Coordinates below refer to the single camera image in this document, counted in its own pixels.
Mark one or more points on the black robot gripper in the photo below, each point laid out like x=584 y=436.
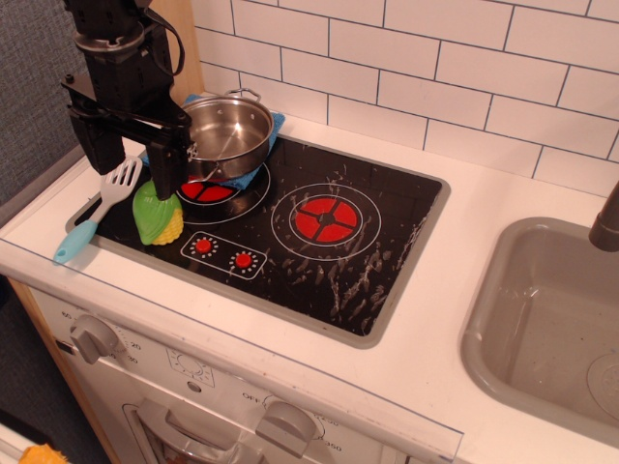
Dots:
x=126 y=92

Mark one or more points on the stainless steel pot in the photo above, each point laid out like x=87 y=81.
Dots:
x=229 y=133

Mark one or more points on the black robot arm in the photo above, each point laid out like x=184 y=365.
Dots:
x=114 y=11

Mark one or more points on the toy corn with green husk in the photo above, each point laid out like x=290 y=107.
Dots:
x=158 y=222

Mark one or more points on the blue cloth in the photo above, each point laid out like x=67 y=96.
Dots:
x=263 y=159

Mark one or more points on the red left stove knob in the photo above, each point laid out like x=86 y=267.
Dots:
x=203 y=246

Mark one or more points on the red stove knob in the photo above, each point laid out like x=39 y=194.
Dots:
x=243 y=261
x=203 y=246

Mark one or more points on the wooden side panel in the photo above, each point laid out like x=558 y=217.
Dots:
x=179 y=14

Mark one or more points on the red right stove knob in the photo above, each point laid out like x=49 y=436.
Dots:
x=243 y=261

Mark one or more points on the grey timer knob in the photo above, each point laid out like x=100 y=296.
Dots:
x=93 y=338

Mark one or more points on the black toy stovetop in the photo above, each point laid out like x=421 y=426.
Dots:
x=334 y=239

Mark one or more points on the yellow object at corner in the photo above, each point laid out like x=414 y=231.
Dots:
x=42 y=454

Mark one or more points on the grey oven temperature knob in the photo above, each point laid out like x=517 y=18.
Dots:
x=287 y=427

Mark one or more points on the grey sink basin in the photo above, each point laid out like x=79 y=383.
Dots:
x=542 y=336

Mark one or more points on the grey faucet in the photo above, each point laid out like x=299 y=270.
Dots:
x=604 y=233

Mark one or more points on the grey oven door handle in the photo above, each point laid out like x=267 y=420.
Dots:
x=182 y=438

